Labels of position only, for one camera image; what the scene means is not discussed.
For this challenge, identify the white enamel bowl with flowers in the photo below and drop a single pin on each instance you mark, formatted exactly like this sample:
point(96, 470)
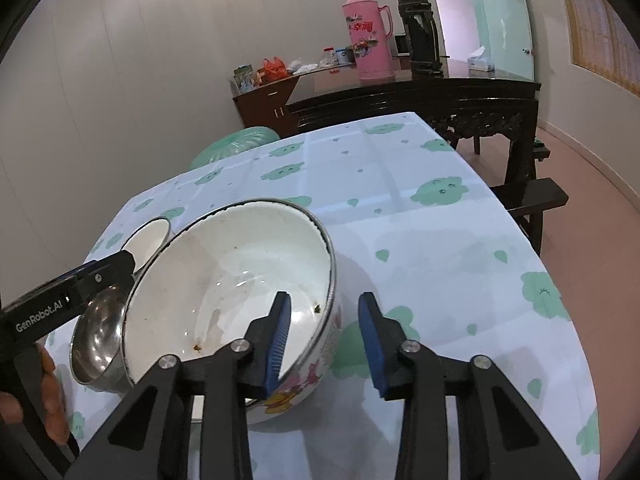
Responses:
point(202, 289)

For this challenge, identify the green plastic stool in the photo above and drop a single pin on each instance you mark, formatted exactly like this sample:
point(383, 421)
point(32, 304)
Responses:
point(235, 143)

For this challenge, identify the pink thermos flask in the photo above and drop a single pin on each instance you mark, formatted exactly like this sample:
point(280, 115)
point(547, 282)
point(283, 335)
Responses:
point(370, 26)

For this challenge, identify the dark wooden chair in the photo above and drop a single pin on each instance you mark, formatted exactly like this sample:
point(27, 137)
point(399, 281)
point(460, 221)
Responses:
point(526, 202)

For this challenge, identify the window with yellow frame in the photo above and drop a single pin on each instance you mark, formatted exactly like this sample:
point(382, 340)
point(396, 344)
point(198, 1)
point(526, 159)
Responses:
point(601, 43)

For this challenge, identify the white tissue box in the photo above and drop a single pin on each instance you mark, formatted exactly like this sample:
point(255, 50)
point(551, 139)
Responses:
point(481, 60)

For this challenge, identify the small stainless steel bowl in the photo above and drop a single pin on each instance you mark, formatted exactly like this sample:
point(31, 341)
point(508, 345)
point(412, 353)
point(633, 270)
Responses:
point(96, 347)

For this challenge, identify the clear jar with red lid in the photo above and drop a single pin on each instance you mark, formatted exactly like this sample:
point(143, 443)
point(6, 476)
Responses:
point(329, 59)

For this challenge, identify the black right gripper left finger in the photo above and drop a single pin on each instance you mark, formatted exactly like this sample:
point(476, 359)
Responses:
point(148, 434)

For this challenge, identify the green box on cabinet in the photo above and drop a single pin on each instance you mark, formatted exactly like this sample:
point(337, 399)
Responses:
point(244, 78)

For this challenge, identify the red plastic bag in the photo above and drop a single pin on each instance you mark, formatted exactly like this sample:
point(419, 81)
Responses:
point(274, 69)

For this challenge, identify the reddish-brown wooden cabinet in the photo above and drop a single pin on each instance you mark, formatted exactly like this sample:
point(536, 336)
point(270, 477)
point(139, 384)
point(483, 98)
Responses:
point(266, 107)

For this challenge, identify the black thermos flask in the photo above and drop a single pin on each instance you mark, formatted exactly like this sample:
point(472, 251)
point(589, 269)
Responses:
point(422, 37)

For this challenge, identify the small white enamel bowl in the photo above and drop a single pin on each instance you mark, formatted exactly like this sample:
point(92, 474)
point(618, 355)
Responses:
point(144, 244)

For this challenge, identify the dark carved wooden sideboard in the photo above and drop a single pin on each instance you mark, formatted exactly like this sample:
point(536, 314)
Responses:
point(457, 105)

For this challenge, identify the light green door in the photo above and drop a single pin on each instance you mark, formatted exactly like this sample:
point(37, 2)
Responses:
point(502, 26)

